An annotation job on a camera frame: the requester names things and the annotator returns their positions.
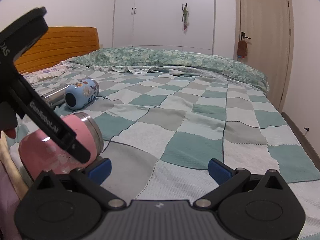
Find blue cartoon cup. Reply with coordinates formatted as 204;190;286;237
64;79;99;110

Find pink cup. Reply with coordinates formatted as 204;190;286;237
18;112;104;180

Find steel cup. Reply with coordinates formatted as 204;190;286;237
41;85;69;109

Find left hand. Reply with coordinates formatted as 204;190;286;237
4;128;16;139

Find purple floral pillow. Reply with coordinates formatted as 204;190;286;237
22;62;71;84

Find wooden headboard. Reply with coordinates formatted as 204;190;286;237
15;27;100;74

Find checkered bed blanket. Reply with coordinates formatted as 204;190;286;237
4;68;320;238

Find green floral quilt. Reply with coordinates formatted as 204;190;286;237
66;47;270;94

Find brown plush toy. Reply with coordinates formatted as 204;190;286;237
236;40;247;59

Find white wardrobe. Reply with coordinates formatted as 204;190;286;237
113;0;215;54

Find hanging green ornament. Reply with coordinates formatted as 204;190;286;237
181;3;189;31

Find beige wooden door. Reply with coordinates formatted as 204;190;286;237
235;0;294;112

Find black door handle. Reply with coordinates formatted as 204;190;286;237
240;32;251;41

